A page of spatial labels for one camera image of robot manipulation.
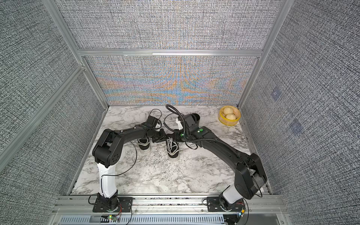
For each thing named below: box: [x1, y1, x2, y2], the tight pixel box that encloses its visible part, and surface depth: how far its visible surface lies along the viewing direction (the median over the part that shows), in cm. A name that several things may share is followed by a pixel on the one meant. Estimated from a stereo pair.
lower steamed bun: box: [225, 113, 237, 120], surface depth 108 cm
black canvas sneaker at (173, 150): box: [165, 137, 180, 162], surface depth 88 cm
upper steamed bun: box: [222, 106, 234, 115], surface depth 112 cm
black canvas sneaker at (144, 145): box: [137, 137, 152, 154], surface depth 92 cm
